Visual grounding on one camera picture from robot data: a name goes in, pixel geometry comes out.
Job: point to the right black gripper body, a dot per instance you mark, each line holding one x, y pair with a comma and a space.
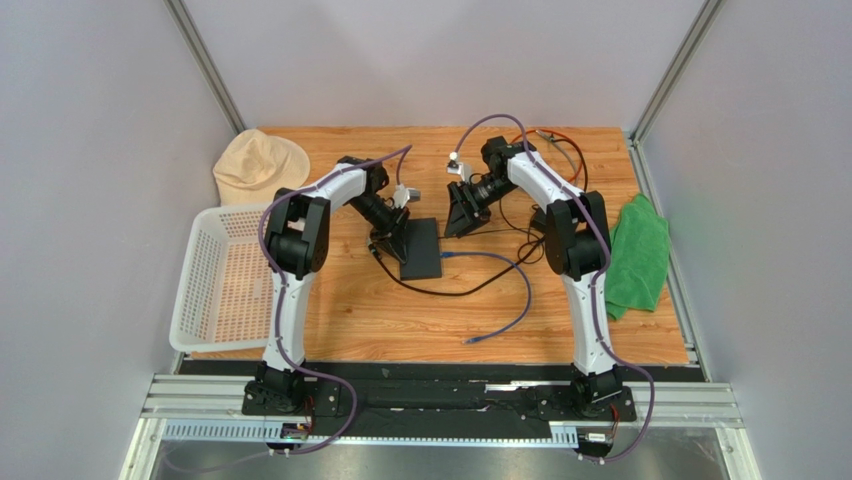
462, 202

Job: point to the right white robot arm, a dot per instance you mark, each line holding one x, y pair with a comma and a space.
576, 246

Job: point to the white plastic basket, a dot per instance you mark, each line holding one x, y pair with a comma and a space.
224, 296

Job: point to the beige bucket hat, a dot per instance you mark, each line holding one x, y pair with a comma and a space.
255, 165

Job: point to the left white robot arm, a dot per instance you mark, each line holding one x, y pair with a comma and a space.
295, 236

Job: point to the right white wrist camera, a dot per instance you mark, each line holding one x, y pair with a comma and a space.
456, 166

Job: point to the black network switch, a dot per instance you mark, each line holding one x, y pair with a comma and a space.
424, 259

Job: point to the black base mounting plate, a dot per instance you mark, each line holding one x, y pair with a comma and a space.
430, 400

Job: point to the green cloth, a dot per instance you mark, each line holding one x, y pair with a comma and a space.
639, 259

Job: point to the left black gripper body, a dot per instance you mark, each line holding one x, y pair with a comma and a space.
379, 216

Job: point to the aluminium front rail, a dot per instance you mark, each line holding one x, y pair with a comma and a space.
197, 408

